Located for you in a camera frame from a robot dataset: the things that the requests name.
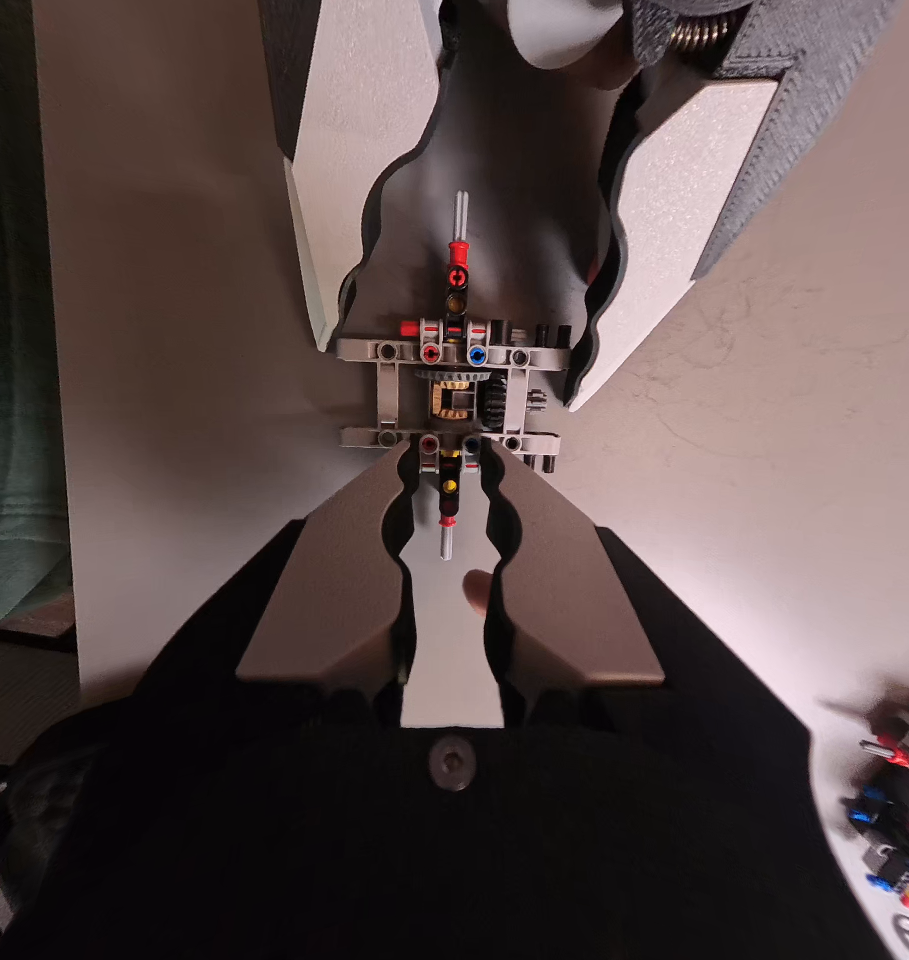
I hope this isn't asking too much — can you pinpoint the grey lego gearbox assembly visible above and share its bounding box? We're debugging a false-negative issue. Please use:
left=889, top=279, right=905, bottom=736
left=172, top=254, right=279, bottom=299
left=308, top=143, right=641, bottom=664
left=336, top=189, right=576, bottom=562

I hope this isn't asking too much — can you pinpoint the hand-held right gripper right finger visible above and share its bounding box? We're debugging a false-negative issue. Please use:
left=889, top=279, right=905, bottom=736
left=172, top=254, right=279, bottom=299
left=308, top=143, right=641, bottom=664
left=483, top=441, right=666, bottom=723

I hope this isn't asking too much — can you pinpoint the lego car chassis assembly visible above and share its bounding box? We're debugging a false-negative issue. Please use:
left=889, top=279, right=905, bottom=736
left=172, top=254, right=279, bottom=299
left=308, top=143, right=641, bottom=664
left=846, top=701, right=909, bottom=950

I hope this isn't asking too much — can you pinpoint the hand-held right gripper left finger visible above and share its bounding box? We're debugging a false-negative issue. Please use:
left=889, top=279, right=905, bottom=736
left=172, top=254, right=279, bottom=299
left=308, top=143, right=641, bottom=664
left=235, top=438, right=418, bottom=721

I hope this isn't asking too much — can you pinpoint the person's left hand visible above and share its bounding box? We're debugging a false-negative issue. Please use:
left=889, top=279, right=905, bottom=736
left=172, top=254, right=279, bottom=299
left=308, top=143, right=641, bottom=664
left=574, top=30, right=645, bottom=93

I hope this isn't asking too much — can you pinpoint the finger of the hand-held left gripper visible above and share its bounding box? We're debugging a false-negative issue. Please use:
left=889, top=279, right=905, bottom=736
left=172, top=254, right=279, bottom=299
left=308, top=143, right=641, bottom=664
left=563, top=73, right=783, bottom=414
left=283, top=0, right=447, bottom=354

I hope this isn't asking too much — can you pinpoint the person's green hoodie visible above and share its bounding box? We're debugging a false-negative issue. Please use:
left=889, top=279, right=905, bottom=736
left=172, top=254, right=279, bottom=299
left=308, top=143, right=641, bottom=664
left=0, top=0, right=75, bottom=642

